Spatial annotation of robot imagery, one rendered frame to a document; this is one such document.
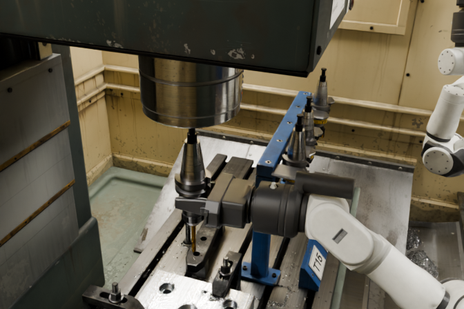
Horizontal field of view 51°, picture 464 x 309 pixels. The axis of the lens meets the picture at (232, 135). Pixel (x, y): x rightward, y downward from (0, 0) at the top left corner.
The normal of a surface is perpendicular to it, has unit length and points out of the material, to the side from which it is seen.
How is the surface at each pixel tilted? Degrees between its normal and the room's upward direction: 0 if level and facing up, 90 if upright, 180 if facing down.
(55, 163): 91
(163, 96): 90
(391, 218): 24
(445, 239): 17
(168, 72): 90
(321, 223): 67
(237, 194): 1
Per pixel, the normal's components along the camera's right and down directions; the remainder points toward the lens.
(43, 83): 0.95, 0.17
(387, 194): -0.11, -0.64
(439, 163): -0.62, 0.35
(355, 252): -0.22, 0.05
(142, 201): 0.03, -0.89
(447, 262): -0.26, -0.90
